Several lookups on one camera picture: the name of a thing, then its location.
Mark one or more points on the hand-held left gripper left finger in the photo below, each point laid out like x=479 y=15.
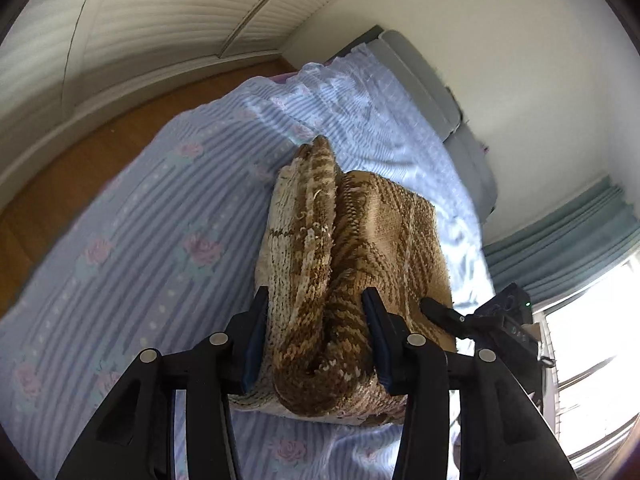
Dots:
x=252 y=345

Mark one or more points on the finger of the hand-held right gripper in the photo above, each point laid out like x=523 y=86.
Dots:
x=442 y=314

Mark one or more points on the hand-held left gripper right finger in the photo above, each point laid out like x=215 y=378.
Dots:
x=381 y=345

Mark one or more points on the brown and cream knit sweater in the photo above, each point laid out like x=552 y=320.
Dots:
x=350 y=240

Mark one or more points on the bright window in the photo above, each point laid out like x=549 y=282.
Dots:
x=595 y=350

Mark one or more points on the pale green curtain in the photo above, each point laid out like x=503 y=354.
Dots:
x=560 y=240

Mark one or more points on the blue striped floral bedsheet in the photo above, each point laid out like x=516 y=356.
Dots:
x=150 y=240

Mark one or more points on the white louvered wardrobe doors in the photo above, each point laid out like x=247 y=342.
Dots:
x=150 y=35

